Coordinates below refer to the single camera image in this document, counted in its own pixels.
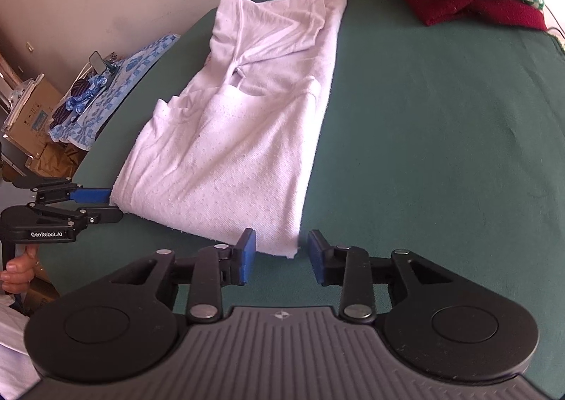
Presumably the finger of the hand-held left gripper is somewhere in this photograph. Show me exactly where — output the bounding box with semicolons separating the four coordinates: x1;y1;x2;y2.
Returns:
26;203;124;228
12;177;113;203

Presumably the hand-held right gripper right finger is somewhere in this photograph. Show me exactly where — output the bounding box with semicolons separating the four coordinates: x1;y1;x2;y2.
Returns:
308;230;455;321

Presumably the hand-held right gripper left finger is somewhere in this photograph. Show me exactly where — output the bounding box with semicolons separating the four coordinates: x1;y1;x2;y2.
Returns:
110;229;257;323

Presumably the white shirt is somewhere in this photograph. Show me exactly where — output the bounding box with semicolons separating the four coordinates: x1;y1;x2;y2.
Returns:
110;0;349;259

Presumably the person's left forearm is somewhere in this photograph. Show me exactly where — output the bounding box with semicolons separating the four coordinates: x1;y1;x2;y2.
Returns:
0;294;41;400

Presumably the person's left hand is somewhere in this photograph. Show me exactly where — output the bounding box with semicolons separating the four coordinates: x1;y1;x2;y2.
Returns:
0;247;40;295

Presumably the plain cardboard box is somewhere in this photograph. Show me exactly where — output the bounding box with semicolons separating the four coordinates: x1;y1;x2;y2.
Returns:
22;267;60;317

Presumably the cardboard box with blue label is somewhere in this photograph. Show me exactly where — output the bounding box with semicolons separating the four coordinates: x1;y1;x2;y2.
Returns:
2;73;65;158

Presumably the dark striped cloth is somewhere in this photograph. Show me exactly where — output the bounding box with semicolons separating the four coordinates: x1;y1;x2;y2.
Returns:
50;80;91;127

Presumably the blue patterned towel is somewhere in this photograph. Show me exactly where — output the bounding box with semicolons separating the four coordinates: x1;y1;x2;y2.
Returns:
48;33;179;149

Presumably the small grey rectangular device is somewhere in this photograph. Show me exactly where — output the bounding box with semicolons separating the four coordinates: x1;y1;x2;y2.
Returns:
88;51;110;72

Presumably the green table cover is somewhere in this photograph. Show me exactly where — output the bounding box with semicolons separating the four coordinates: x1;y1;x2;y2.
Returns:
44;0;565;383

